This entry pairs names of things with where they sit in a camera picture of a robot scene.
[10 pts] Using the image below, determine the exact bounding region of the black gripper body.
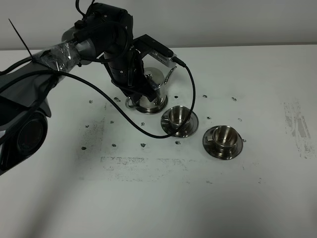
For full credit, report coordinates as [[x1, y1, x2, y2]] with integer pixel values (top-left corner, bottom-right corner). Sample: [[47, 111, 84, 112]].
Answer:
[[104, 44, 149, 96]]

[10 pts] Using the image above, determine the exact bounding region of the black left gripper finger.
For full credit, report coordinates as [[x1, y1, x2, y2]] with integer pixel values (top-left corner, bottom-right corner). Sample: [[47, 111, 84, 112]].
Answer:
[[128, 93, 141, 102]]

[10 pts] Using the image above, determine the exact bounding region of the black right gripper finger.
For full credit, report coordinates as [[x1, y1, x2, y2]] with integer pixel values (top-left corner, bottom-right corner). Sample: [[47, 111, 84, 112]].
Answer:
[[143, 86, 157, 102]]

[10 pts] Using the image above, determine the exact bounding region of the stainless steel teapot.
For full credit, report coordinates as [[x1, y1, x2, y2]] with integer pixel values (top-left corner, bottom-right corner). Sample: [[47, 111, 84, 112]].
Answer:
[[124, 65, 178, 115]]

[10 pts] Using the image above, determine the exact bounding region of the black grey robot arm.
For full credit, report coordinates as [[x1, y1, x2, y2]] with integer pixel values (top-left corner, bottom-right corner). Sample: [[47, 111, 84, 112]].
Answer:
[[0, 2, 157, 173]]

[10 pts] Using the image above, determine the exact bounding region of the far stainless steel teacup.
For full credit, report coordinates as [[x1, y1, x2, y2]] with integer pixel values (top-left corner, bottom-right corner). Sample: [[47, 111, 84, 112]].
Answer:
[[160, 106, 190, 129]]

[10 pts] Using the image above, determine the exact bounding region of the stainless steel teacup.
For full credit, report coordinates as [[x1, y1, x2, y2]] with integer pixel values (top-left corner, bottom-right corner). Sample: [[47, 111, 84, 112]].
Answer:
[[160, 106, 190, 129], [205, 125, 238, 149]]

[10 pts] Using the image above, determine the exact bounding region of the far stainless steel saucer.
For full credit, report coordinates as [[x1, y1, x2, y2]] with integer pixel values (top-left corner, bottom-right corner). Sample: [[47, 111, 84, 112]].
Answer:
[[161, 112, 199, 138]]

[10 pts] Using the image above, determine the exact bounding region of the stainless steel saucer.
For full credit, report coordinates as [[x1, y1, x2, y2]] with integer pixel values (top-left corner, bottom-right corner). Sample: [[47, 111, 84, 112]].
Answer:
[[161, 112, 199, 138], [202, 126, 243, 160]]

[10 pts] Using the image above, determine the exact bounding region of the near stainless steel saucer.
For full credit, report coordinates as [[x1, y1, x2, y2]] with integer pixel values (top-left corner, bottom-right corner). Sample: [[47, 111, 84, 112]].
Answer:
[[202, 126, 243, 160]]

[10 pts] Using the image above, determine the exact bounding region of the near stainless steel teacup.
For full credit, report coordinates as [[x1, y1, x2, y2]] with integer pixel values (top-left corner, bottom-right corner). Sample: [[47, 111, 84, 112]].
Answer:
[[205, 125, 238, 149]]

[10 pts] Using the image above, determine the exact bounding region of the black zip tie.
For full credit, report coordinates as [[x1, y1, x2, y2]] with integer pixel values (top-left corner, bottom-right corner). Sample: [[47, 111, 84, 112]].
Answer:
[[8, 18, 33, 59]]

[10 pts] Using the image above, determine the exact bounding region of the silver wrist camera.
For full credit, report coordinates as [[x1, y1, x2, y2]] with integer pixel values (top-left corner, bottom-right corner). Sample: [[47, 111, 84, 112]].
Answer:
[[133, 34, 178, 68]]

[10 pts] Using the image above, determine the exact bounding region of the black camera cable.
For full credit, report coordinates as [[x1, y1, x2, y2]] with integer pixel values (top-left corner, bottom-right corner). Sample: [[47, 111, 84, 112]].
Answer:
[[0, 57, 196, 139]]

